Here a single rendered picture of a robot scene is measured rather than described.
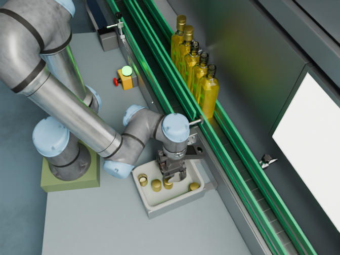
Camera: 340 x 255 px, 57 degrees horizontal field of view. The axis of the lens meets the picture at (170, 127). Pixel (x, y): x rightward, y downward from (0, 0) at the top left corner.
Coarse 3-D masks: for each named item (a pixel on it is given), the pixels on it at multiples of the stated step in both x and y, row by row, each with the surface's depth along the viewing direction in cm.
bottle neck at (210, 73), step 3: (207, 66) 101; (210, 66) 102; (213, 66) 101; (216, 66) 101; (207, 69) 101; (210, 69) 100; (213, 69) 100; (216, 69) 101; (207, 72) 102; (210, 72) 101; (213, 72) 101; (207, 75) 103; (210, 75) 102; (213, 75) 102; (207, 78) 104; (210, 78) 103; (213, 78) 103
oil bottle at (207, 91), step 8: (200, 80) 106; (208, 80) 104; (216, 80) 104; (200, 88) 108; (208, 88) 104; (216, 88) 106; (200, 96) 111; (208, 96) 108; (216, 96) 110; (200, 104) 114; (208, 104) 113; (208, 112) 117
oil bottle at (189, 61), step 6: (186, 54) 111; (198, 54) 111; (186, 60) 111; (192, 60) 109; (198, 60) 110; (186, 66) 113; (192, 66) 111; (186, 72) 115; (186, 78) 118; (186, 84) 120
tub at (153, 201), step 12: (144, 168) 115; (156, 168) 119; (192, 168) 116; (192, 180) 119; (144, 192) 116; (156, 192) 117; (168, 192) 117; (180, 192) 117; (192, 192) 109; (156, 204) 114; (168, 204) 108
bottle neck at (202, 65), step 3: (201, 54) 104; (204, 54) 104; (207, 54) 103; (201, 57) 103; (204, 57) 103; (207, 57) 103; (201, 60) 104; (204, 60) 104; (207, 60) 105; (201, 63) 105; (204, 63) 105; (201, 66) 106; (204, 66) 106
